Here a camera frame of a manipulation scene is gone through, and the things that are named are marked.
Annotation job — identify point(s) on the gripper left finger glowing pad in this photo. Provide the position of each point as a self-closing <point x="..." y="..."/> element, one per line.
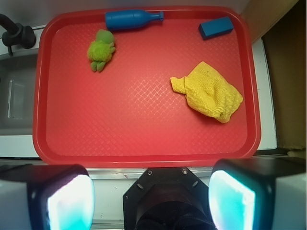
<point x="46" y="197"/>

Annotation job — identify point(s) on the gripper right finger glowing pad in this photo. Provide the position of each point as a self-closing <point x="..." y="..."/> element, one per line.
<point x="259" y="194"/>

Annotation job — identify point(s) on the yellow cloth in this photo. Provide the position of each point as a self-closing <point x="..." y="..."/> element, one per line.
<point x="208" y="92"/>

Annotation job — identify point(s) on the metal sink basin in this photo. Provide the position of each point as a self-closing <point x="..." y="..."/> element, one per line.
<point x="17" y="89"/>

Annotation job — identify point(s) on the green plush toy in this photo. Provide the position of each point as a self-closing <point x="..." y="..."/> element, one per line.
<point x="101" y="50"/>

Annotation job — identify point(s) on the red plastic tray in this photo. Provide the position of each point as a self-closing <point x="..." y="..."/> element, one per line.
<point x="128" y="115"/>

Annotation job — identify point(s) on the black faucet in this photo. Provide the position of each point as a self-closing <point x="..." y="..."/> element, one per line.
<point x="16" y="34"/>

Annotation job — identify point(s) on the blue rectangular block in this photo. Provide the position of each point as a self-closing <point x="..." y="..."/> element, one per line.
<point x="215" y="28"/>

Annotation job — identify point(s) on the blue plastic bottle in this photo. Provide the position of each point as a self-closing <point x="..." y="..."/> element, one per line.
<point x="130" y="19"/>

